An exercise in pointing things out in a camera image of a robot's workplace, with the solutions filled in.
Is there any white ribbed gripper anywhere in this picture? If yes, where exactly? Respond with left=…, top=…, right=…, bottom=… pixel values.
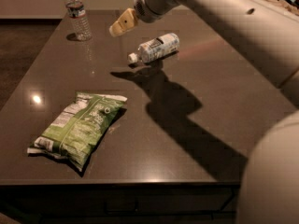
left=109, top=0, right=178, bottom=37

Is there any clear water bottle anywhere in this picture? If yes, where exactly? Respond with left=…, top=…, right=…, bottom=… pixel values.
left=64, top=0, right=92, bottom=41

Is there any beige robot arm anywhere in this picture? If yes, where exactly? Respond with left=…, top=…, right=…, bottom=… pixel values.
left=109, top=0, right=299, bottom=224

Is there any lying white-label plastic bottle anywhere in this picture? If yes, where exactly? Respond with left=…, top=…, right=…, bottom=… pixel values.
left=128, top=33, right=179, bottom=63

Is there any green chip bag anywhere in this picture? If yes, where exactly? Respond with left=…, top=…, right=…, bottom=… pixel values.
left=27, top=92, right=127, bottom=172

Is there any black wire napkin basket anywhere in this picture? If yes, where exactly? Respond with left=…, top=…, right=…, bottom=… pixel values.
left=264, top=0, right=299, bottom=16

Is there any dark cabinet drawer with handle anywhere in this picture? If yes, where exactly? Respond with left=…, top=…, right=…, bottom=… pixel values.
left=0, top=187, right=235, bottom=217

